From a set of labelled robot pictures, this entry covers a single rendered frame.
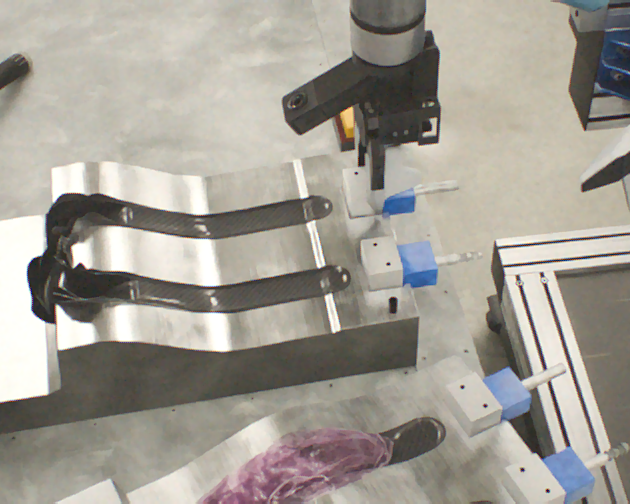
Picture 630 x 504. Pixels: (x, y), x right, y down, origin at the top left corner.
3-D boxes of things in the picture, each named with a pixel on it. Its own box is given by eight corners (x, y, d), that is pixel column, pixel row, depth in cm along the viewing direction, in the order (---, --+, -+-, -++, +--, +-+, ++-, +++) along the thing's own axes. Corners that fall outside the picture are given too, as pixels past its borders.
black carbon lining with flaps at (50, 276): (329, 202, 136) (327, 144, 129) (356, 308, 125) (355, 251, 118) (31, 248, 133) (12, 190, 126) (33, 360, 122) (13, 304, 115)
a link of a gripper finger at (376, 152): (387, 196, 124) (384, 124, 119) (373, 198, 124) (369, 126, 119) (378, 173, 128) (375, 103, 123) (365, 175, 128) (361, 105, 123)
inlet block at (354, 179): (450, 185, 138) (453, 153, 134) (461, 215, 134) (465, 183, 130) (342, 201, 136) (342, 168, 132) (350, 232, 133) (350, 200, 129)
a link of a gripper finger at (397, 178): (425, 219, 129) (423, 148, 123) (373, 227, 128) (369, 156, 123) (418, 204, 131) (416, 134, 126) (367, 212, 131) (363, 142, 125)
